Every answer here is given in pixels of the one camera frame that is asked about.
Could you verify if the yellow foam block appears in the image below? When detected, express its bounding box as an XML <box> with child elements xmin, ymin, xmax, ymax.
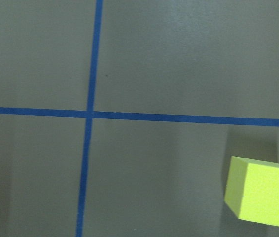
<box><xmin>224</xmin><ymin>156</ymin><xmax>279</xmax><ymax>227</ymax></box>

